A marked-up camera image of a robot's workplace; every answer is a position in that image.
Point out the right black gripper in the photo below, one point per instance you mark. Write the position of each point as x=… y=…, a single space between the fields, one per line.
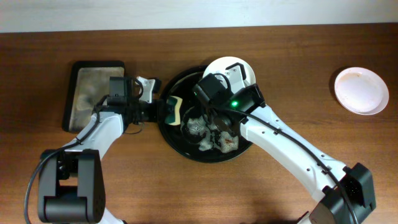
x=210 y=116

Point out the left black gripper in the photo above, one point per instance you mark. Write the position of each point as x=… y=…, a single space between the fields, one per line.
x=158 y=106

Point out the green yellow sponge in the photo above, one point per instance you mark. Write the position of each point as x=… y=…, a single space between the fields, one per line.
x=173 y=106

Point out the cream plate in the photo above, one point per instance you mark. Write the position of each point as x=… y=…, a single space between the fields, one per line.
x=220 y=64

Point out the pink white plate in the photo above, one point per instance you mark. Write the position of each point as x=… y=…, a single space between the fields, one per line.
x=361 y=91

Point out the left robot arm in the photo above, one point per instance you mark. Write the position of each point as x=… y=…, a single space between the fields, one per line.
x=71 y=185

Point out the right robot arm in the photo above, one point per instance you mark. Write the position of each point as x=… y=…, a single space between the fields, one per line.
x=343 y=194

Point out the round black serving tray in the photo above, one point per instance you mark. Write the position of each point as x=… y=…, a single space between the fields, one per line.
x=193 y=137

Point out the rectangular black soapy tray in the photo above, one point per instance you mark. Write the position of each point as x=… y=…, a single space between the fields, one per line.
x=89 y=82

